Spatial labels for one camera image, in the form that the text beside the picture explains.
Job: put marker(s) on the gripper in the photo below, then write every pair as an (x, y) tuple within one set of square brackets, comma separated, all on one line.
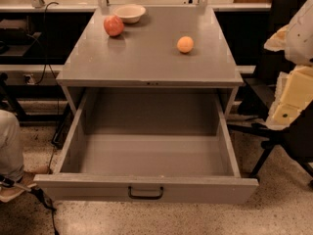
[(300, 38)]

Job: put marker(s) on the black office chair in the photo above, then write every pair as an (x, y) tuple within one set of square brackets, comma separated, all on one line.
[(270, 75)]

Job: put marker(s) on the black top drawer handle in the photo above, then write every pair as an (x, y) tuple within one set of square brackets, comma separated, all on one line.
[(145, 194)]

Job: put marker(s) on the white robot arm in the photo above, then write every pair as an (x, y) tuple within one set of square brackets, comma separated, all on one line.
[(302, 21)]

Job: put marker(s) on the red apple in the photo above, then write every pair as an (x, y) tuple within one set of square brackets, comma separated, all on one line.
[(113, 26)]

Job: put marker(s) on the person leg in light trousers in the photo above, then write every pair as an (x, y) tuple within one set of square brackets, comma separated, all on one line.
[(11, 157)]

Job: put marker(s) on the grey metal drawer cabinet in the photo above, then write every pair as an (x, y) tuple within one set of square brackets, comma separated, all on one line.
[(146, 54)]

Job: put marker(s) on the grey top drawer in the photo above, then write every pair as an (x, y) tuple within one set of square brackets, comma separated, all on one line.
[(148, 138)]

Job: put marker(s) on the orange fruit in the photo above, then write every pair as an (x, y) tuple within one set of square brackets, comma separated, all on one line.
[(185, 44)]

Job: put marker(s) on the white bowl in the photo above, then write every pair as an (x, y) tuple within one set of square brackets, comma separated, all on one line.
[(130, 13)]

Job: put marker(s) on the tan shoe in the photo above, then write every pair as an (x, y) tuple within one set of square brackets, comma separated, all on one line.
[(10, 189)]

